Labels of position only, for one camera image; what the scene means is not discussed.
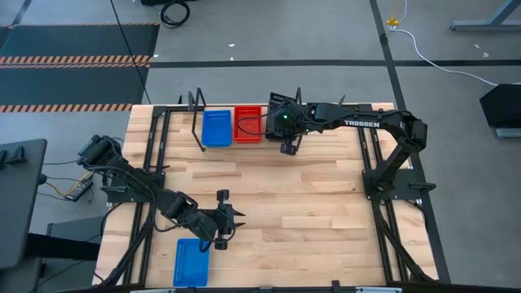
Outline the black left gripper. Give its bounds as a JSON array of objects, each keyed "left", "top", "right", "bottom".
[{"left": 189, "top": 189, "right": 247, "bottom": 251}]

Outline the black plastic slotted basket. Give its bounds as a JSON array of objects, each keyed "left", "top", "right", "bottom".
[
  {"left": 266, "top": 92, "right": 300, "bottom": 123},
  {"left": 265, "top": 117, "right": 288, "bottom": 142}
]

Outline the red plastic slotted basket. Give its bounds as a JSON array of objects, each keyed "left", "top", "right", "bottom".
[{"left": 233, "top": 105, "right": 264, "bottom": 144}]

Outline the blue plastic slotted basket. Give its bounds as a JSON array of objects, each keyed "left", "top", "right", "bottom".
[
  {"left": 173, "top": 238, "right": 211, "bottom": 288},
  {"left": 200, "top": 109, "right": 234, "bottom": 148}
]

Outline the black-framed wooden shelf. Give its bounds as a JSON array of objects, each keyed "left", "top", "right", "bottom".
[{"left": 193, "top": 86, "right": 308, "bottom": 153}]

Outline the black power adapter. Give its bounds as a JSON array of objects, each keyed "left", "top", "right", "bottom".
[{"left": 63, "top": 178, "right": 94, "bottom": 203}]

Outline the black angular equipment cover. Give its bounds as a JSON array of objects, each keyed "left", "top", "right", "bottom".
[{"left": 479, "top": 83, "right": 521, "bottom": 140}]

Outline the gray metal stand leg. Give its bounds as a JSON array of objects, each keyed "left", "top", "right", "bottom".
[{"left": 449, "top": 0, "right": 521, "bottom": 33}]

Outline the black desk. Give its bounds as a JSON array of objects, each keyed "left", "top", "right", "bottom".
[{"left": 0, "top": 138, "right": 48, "bottom": 270}]

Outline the black orange-striped floor mat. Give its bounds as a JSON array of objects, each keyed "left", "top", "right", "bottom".
[{"left": 0, "top": 23, "right": 161, "bottom": 114}]

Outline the black aluminium table frame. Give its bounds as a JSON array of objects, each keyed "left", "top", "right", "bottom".
[{"left": 95, "top": 94, "right": 449, "bottom": 293}]

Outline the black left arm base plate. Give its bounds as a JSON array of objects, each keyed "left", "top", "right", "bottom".
[{"left": 100, "top": 170, "right": 166, "bottom": 203}]

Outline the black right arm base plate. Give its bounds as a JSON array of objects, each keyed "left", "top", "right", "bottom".
[{"left": 361, "top": 168, "right": 437, "bottom": 201}]

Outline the white floor cable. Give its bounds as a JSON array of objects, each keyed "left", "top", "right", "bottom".
[{"left": 391, "top": 27, "right": 501, "bottom": 88}]

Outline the yellow hanging power cord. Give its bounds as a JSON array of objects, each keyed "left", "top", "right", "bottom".
[{"left": 385, "top": 0, "right": 409, "bottom": 28}]

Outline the coiled black cable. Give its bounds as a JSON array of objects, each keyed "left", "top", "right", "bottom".
[{"left": 160, "top": 0, "right": 191, "bottom": 29}]

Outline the long black cable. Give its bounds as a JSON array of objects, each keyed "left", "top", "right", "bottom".
[{"left": 108, "top": 0, "right": 153, "bottom": 105}]

